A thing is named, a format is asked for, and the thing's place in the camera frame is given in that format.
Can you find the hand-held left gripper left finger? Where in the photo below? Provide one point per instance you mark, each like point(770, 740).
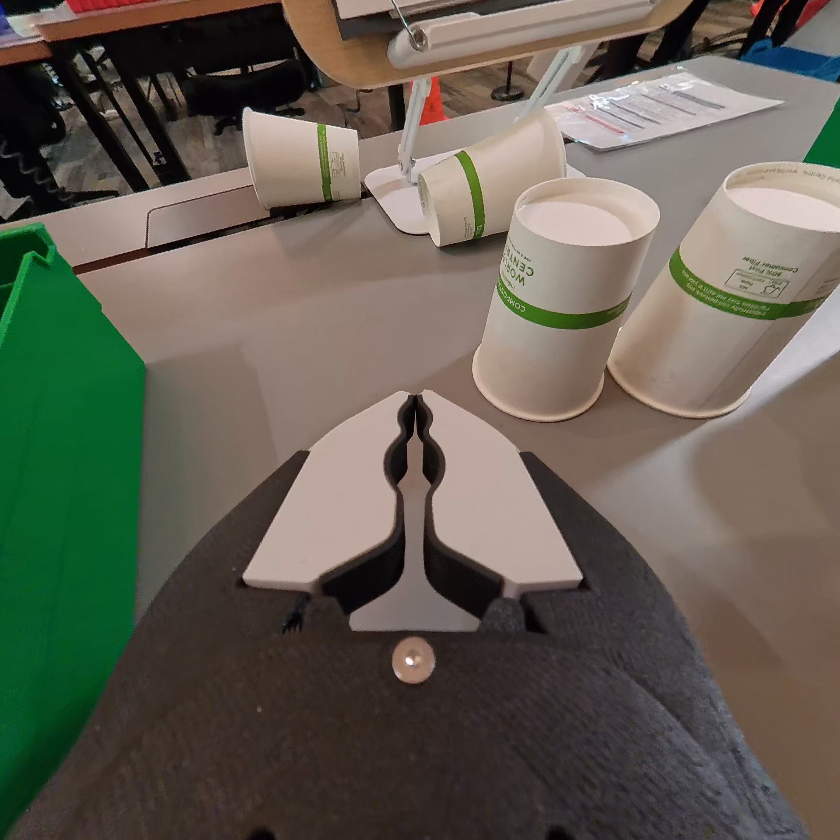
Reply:
point(328, 512)

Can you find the brown wooden table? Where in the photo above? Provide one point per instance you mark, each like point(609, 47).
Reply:
point(131, 21)

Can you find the orange traffic cone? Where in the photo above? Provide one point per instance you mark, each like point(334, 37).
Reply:
point(430, 105)

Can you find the laminated paper sheet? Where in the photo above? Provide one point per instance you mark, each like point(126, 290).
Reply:
point(656, 108)

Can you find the wooden document stand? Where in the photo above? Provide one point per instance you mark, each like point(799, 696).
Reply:
point(367, 52)

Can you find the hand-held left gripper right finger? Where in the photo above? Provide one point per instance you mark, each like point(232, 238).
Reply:
point(499, 518)

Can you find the white paper cup green band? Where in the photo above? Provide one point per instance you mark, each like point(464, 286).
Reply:
point(695, 341)
point(289, 157)
point(512, 177)
point(558, 354)

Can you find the green plastic bin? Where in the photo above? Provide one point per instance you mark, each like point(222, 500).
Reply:
point(825, 141)
point(59, 459)

